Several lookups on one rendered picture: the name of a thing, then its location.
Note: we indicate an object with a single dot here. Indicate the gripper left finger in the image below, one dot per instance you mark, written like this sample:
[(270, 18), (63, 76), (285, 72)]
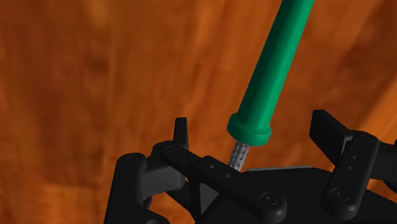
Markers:
[(217, 176)]

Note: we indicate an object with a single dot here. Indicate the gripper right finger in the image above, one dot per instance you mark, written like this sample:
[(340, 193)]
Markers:
[(350, 167)]

